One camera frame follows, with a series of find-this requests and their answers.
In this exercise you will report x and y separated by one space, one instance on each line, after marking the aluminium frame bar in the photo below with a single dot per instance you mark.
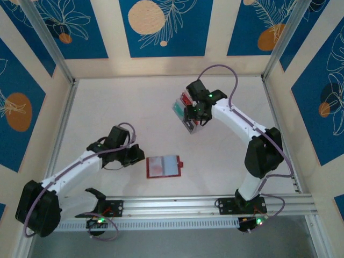
25 244
315 239

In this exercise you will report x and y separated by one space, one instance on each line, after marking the red card holder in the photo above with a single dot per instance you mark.
170 166

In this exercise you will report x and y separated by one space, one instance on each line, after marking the teal card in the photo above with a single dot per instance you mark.
178 107

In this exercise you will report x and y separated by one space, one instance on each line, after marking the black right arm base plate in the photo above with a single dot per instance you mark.
225 205

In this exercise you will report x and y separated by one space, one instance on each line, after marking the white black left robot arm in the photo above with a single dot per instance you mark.
72 168

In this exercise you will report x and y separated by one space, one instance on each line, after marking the red card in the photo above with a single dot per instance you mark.
185 98

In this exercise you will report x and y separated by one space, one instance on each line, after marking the aluminium side rail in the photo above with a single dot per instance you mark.
65 113
277 121

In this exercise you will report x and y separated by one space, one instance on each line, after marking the black controller board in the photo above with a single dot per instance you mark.
94 224
246 225

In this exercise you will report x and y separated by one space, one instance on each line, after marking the white pink april card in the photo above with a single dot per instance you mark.
156 166

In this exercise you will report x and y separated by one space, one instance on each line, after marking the clear plastic card box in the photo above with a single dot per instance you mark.
178 118

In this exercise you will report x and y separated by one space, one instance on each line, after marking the dark grey card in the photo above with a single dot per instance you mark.
190 127

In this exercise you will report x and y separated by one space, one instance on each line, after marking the aluminium frame post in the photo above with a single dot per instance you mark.
49 40
283 40

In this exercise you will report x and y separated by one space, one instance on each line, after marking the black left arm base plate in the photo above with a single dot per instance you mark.
118 207

